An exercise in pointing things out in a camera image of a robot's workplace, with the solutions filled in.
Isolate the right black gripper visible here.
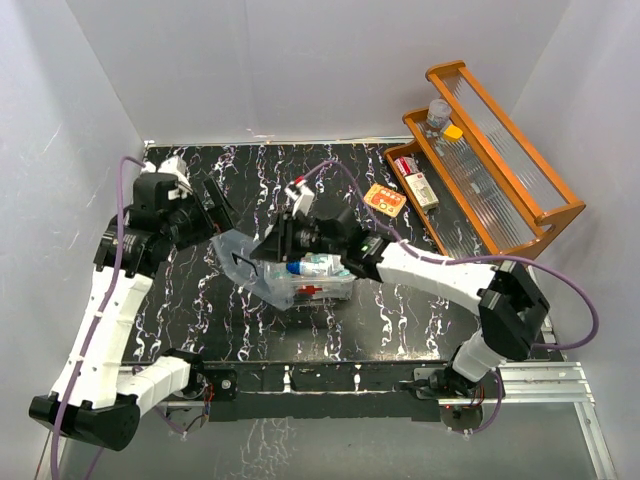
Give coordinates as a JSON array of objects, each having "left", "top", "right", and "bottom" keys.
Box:
[{"left": 252, "top": 211, "right": 345, "bottom": 264}]

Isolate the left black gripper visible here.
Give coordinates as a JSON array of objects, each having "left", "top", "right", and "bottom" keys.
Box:
[{"left": 162, "top": 177, "right": 242, "bottom": 249}]

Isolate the clear box lid with handle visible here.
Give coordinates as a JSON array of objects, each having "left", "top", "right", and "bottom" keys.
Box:
[{"left": 212, "top": 230, "right": 293, "bottom": 311}]

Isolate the blue white spray bottle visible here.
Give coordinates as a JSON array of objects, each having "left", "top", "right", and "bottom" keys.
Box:
[{"left": 286, "top": 260, "right": 334, "bottom": 277}]

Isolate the clear first aid box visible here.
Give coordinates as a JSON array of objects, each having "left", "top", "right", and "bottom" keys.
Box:
[{"left": 265, "top": 254, "right": 356, "bottom": 306}]

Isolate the orange plaster packet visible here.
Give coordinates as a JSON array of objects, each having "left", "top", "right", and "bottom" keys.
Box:
[{"left": 364, "top": 183, "right": 406, "bottom": 218}]

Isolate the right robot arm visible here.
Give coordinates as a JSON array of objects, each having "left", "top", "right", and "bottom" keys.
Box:
[{"left": 251, "top": 210, "right": 550, "bottom": 397}]

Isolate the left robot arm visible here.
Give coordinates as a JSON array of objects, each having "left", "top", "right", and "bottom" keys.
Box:
[{"left": 28, "top": 173, "right": 234, "bottom": 451}]

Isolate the red white medicine box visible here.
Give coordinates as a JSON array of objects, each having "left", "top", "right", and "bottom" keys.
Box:
[{"left": 394, "top": 156, "right": 420, "bottom": 177}]

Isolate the beige medicine box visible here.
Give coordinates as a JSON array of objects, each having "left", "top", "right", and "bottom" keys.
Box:
[{"left": 405, "top": 173, "right": 439, "bottom": 212}]

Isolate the yellow capped bottle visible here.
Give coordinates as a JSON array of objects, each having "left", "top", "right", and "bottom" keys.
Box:
[{"left": 442, "top": 124, "right": 463, "bottom": 142}]

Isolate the orange wooden shelf rack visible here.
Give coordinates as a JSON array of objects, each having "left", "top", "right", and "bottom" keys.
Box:
[{"left": 385, "top": 60, "right": 585, "bottom": 259}]

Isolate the clear jar on shelf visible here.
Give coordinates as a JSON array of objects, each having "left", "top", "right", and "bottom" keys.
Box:
[{"left": 426, "top": 99, "right": 452, "bottom": 130}]

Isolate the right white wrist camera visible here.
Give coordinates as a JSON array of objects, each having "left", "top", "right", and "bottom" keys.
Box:
[{"left": 285, "top": 176, "right": 315, "bottom": 217}]

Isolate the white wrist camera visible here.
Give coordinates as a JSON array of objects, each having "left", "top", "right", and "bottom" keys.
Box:
[
  {"left": 141, "top": 155, "right": 193, "bottom": 200},
  {"left": 285, "top": 176, "right": 315, "bottom": 217}
]

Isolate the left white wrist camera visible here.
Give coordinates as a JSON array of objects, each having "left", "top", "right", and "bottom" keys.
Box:
[{"left": 141, "top": 155, "right": 193, "bottom": 200}]

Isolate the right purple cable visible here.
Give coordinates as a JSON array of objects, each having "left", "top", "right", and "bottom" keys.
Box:
[{"left": 299, "top": 159, "right": 600, "bottom": 436}]

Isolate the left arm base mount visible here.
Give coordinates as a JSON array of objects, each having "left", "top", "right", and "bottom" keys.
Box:
[{"left": 164, "top": 348, "right": 237, "bottom": 418}]

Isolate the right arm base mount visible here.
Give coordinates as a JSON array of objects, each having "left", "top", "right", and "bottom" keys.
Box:
[{"left": 394, "top": 349, "right": 505, "bottom": 408}]

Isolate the metal frame rail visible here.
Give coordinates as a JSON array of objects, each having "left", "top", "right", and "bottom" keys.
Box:
[{"left": 39, "top": 279, "right": 616, "bottom": 480}]

